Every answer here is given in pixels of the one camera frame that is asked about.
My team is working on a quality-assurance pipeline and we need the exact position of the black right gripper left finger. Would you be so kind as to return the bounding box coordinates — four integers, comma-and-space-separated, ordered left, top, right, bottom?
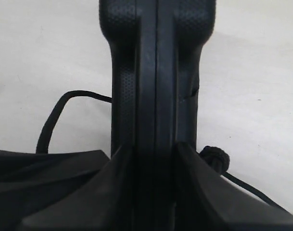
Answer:
18, 146, 133, 231

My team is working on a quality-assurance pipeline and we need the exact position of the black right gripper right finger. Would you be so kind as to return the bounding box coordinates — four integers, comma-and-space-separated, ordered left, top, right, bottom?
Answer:
175, 142, 293, 231

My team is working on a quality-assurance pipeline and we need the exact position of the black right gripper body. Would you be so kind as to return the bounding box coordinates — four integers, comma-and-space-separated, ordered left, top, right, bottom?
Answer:
0, 150, 109, 218

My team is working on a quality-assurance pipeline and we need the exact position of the black cord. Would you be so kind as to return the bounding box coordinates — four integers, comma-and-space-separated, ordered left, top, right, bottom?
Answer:
35, 90, 288, 212

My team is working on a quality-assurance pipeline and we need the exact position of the black plastic carrying case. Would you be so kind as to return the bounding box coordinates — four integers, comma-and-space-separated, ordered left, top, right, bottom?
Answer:
99, 0, 216, 161

